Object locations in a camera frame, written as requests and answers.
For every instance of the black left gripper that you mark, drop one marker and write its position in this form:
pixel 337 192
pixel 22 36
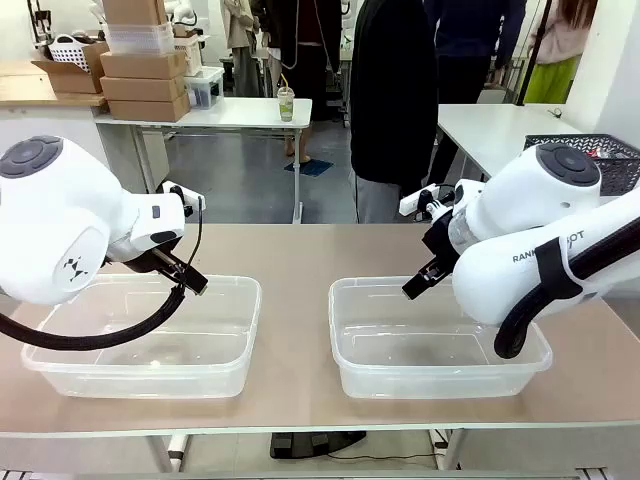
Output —
pixel 150 257

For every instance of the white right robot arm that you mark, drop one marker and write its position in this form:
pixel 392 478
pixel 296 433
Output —
pixel 500 270

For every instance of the long white table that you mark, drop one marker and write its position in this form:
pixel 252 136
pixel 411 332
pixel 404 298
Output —
pixel 230 112

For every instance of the clear plastic bin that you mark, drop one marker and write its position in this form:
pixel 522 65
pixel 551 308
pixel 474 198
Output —
pixel 425 382
pixel 150 382

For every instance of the person in black hoodie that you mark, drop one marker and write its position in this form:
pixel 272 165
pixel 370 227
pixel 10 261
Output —
pixel 390 100

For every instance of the open cardboard box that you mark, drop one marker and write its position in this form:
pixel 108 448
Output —
pixel 70 75

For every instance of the blue floor mat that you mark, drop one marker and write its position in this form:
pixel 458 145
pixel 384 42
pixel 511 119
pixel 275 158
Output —
pixel 309 167

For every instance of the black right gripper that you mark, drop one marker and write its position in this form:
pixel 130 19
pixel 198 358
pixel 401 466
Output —
pixel 441 240

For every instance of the clear storage box white lid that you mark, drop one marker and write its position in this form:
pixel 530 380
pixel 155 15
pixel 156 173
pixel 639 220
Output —
pixel 205 87

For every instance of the dark plastic mesh basket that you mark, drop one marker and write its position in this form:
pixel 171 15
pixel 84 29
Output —
pixel 620 177

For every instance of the white table with angled corner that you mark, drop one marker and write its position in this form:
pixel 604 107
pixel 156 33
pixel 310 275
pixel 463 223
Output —
pixel 500 130

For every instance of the red wrapper waste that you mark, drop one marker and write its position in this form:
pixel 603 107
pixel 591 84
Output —
pixel 593 153

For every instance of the stack of clear trays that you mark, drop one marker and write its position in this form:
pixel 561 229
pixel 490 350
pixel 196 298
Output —
pixel 140 39

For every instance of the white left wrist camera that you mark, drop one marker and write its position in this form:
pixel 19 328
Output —
pixel 182 196

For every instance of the black stand pole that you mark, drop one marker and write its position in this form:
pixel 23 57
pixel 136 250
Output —
pixel 540 40

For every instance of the clear plastic container waste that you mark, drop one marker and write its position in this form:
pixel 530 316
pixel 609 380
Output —
pixel 619 155

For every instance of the plastic cup green drink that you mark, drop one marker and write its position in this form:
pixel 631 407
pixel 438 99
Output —
pixel 285 102

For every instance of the person in navy clothes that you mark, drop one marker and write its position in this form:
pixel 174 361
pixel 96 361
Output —
pixel 470 50

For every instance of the person in pink top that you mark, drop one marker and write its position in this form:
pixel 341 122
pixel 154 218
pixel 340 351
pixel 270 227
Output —
pixel 555 60

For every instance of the tall cardboard box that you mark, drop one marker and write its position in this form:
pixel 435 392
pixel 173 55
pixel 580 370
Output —
pixel 132 11

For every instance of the white table leg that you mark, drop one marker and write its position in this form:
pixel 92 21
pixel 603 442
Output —
pixel 447 447
pixel 177 452

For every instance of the person in beige coat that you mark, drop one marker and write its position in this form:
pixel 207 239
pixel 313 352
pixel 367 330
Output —
pixel 242 45

